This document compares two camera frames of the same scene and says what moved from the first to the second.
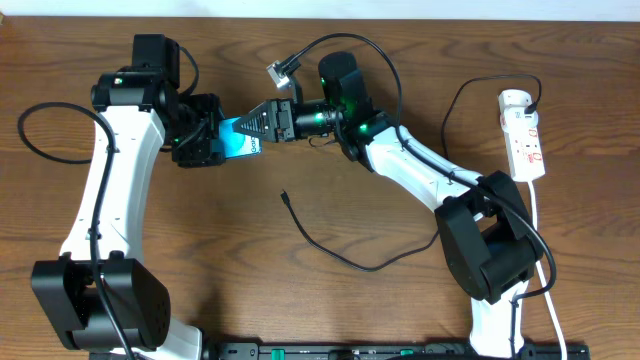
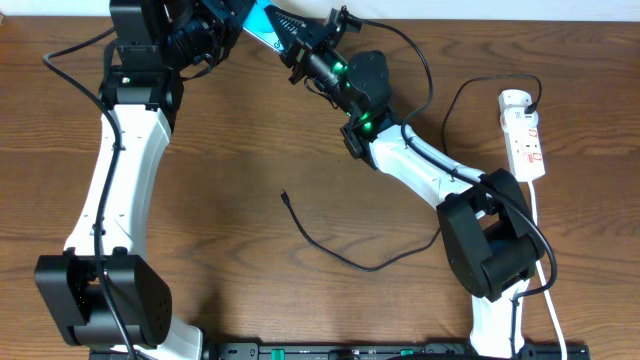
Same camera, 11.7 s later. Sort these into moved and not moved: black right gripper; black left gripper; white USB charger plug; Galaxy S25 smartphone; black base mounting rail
Moved: black right gripper; Galaxy S25 smartphone; black left gripper
Not moved: white USB charger plug; black base mounting rail
